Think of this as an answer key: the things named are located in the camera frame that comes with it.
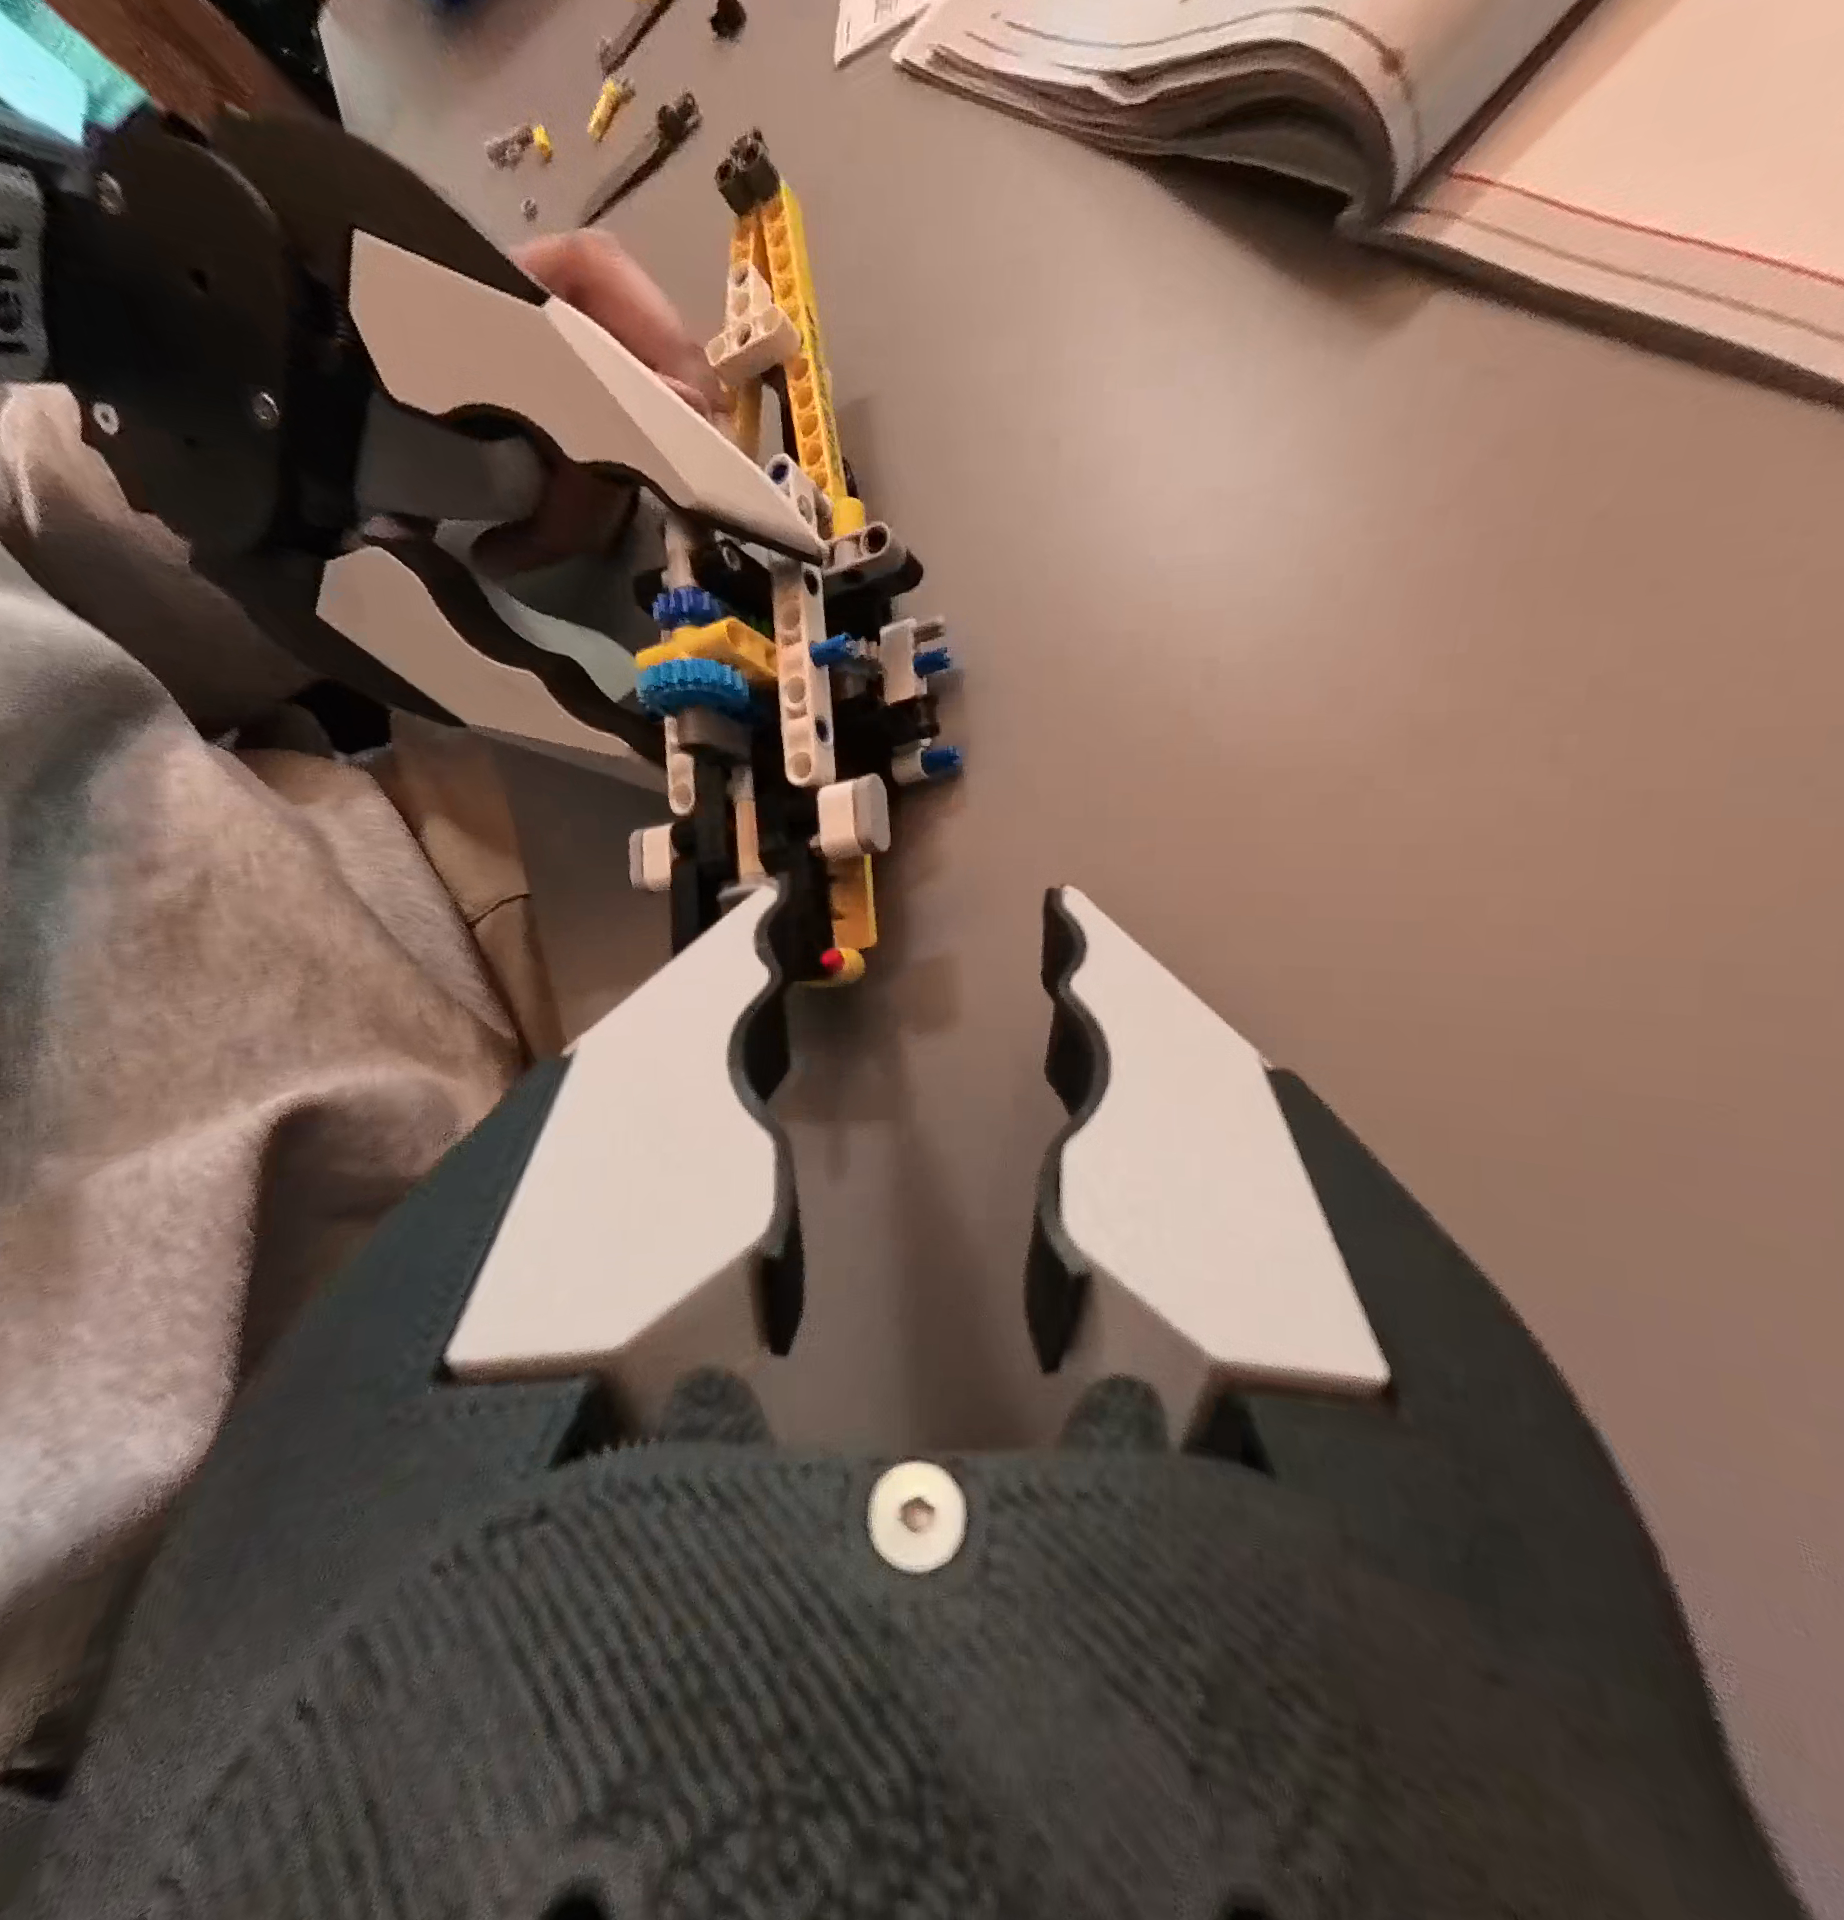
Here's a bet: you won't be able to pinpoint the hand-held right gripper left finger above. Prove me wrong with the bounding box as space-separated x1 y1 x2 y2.
442 884 808 1428

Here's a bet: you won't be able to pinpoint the person's left hand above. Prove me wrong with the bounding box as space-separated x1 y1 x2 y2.
515 229 722 430

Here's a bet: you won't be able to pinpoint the yellow black lego vehicle model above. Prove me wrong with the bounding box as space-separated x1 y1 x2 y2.
625 134 966 992

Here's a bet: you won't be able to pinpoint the person's tan pants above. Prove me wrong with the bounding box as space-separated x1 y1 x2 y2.
241 718 568 1058

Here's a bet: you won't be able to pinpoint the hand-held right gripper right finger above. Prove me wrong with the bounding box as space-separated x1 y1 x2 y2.
1024 886 1392 1428

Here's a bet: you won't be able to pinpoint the person's grey sweatshirt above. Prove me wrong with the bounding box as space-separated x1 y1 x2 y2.
0 376 571 1802

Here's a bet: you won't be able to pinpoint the open lego instruction booklet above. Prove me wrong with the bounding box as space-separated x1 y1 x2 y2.
892 0 1844 418

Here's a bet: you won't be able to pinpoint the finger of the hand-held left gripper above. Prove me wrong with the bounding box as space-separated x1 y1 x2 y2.
317 526 673 795
349 229 833 571

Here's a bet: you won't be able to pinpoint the long black lego beam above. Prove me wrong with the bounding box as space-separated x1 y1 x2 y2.
576 93 702 228

